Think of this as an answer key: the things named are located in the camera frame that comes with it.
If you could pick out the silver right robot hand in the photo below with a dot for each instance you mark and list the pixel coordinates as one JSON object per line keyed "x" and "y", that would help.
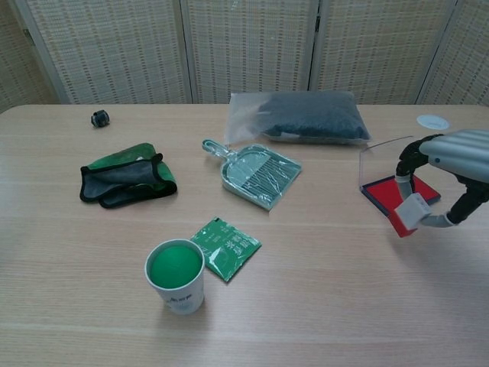
{"x": 462, "y": 153}

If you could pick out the white red stamp block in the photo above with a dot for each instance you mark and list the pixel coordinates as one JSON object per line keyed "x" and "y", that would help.
{"x": 410, "y": 214}

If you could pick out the woven folding screen panel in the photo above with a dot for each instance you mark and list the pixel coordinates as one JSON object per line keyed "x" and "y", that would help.
{"x": 15, "y": 57}
{"x": 111, "y": 49}
{"x": 248, "y": 46}
{"x": 466, "y": 61}
{"x": 382, "y": 46}

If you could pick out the red ink pad clear lid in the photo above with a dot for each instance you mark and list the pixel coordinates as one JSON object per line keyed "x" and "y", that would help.
{"x": 378, "y": 191}

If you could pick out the plastic bag of black material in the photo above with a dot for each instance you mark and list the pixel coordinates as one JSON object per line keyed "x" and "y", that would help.
{"x": 313, "y": 114}

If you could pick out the packaged mini dustpan brush set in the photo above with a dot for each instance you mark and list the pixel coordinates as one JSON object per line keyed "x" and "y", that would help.
{"x": 260, "y": 176}

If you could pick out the green tea sachet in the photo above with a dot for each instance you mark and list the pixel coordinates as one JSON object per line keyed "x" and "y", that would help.
{"x": 229, "y": 248}

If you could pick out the green ball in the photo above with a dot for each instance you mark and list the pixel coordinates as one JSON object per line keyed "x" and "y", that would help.
{"x": 173, "y": 265}

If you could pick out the white paper cup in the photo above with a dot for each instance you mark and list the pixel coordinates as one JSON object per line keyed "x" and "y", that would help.
{"x": 183, "y": 300}

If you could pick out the green grey microfiber cloth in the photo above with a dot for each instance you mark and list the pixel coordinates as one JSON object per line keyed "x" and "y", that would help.
{"x": 126, "y": 179}

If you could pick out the small black round object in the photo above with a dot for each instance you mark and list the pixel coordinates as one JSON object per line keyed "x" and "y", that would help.
{"x": 100, "y": 119}

